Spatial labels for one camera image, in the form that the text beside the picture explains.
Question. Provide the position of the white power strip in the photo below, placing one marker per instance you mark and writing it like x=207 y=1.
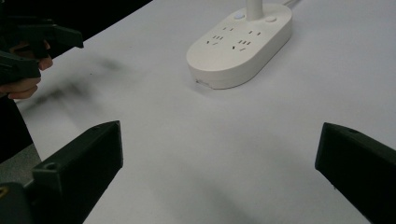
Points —
x=239 y=46

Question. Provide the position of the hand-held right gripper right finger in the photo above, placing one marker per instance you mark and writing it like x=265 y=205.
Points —
x=361 y=168

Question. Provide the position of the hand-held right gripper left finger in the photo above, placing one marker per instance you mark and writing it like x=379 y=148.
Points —
x=84 y=161

